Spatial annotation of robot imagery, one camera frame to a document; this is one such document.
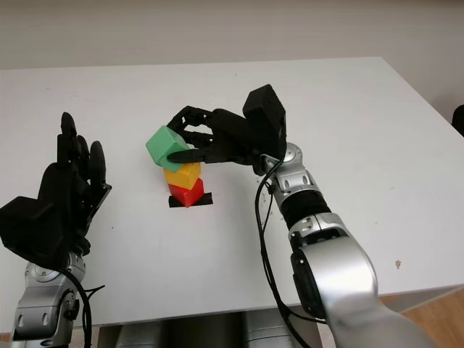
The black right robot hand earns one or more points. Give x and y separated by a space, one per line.
228 137

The green wooden block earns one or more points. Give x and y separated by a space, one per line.
165 145

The yellow wooden block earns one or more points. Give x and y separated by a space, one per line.
183 177

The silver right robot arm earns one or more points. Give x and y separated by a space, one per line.
337 268

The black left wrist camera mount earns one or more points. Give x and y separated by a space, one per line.
32 228

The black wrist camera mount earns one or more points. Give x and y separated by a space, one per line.
32 228
264 116

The grey robot lower body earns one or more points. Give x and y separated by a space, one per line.
203 330

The red wooden block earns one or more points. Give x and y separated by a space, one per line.
188 197

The black tape mark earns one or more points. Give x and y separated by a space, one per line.
207 199

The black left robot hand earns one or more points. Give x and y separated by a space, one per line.
59 177

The black chair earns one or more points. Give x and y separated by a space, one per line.
459 119

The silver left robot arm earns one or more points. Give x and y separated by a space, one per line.
40 301

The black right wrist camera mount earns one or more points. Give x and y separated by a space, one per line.
264 116

